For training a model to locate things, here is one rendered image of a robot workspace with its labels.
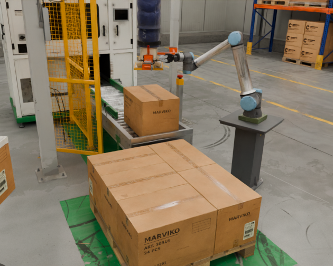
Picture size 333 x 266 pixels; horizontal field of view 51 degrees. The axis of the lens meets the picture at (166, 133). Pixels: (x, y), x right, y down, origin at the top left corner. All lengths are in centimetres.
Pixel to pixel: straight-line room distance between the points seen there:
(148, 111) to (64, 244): 142
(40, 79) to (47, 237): 153
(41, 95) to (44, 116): 23
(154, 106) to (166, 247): 150
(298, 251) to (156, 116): 174
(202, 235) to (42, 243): 135
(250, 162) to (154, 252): 168
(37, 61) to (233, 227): 238
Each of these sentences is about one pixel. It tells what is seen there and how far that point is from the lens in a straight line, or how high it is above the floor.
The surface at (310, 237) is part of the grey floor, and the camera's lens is 339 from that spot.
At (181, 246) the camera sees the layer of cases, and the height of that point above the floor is 33.
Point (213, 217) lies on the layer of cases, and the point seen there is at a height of 49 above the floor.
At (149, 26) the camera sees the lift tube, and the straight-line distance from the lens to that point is 350.
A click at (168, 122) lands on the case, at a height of 71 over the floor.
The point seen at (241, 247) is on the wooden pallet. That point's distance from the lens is 291.
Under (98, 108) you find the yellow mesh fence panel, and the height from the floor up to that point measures 70.
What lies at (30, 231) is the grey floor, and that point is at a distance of 334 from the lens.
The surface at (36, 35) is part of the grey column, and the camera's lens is 367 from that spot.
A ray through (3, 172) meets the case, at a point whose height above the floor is 81.
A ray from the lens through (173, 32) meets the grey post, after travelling 653.
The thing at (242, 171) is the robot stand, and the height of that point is 20.
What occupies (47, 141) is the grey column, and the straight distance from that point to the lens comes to 395.
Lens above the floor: 195
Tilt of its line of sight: 22 degrees down
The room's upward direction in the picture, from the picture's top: 1 degrees clockwise
